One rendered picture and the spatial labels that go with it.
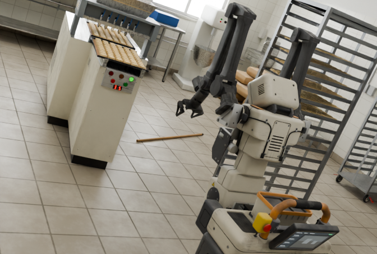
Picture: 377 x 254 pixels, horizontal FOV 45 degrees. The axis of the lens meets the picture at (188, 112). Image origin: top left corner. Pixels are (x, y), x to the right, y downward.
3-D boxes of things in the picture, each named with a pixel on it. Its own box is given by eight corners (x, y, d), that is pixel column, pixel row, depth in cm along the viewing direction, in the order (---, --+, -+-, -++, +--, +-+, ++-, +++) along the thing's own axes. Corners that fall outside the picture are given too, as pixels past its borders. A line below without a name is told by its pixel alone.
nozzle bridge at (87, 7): (68, 28, 417) (79, -8, 408) (142, 51, 445) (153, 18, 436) (70, 36, 388) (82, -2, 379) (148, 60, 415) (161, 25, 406)
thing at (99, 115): (64, 128, 418) (93, 37, 395) (100, 136, 431) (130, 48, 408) (67, 164, 356) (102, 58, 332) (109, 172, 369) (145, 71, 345)
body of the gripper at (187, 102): (181, 100, 233) (189, 91, 228) (197, 103, 239) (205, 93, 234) (185, 110, 229) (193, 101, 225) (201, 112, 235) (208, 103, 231)
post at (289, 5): (210, 185, 389) (293, -6, 344) (208, 184, 391) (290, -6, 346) (213, 186, 390) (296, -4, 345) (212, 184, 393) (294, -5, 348)
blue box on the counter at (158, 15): (155, 21, 699) (158, 12, 696) (147, 15, 723) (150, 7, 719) (176, 27, 722) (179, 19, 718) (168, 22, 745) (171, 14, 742)
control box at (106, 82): (100, 84, 340) (106, 67, 336) (130, 92, 349) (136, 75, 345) (101, 86, 337) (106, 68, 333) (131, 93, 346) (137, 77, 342)
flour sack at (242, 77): (242, 84, 735) (246, 76, 731) (229, 75, 769) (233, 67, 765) (275, 93, 773) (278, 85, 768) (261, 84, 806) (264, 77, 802)
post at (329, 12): (234, 216, 351) (331, 7, 306) (233, 214, 354) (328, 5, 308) (238, 217, 352) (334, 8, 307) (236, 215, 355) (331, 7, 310)
